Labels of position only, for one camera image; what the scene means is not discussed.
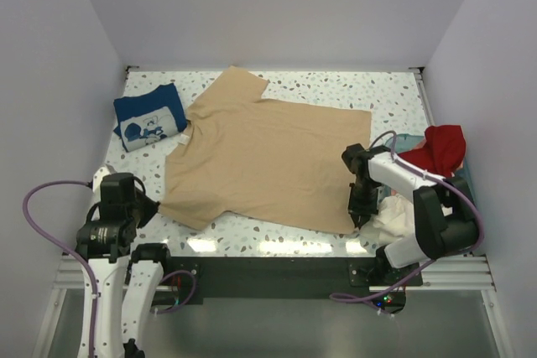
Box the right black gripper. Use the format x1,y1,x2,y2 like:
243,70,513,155
347,178,378,228

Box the beige t-shirt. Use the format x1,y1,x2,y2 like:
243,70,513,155
159,67,372,234

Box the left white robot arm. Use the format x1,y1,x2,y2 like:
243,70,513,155
76,164,174,357

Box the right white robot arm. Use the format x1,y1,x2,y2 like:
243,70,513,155
341,143,482,285

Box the white t-shirt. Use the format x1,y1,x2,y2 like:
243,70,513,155
358,195,414,251

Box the folded blue t-shirt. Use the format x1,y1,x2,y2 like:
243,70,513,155
113,83,188,152

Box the clear blue plastic bin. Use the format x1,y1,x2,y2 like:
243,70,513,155
383,133,475,195

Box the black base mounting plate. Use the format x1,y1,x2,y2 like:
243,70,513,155
150,257,423,313

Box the red t-shirt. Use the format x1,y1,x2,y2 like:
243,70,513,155
399,125,467,178

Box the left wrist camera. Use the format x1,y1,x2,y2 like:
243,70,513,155
91,164,116,193

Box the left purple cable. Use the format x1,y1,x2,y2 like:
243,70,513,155
23,179,198,358

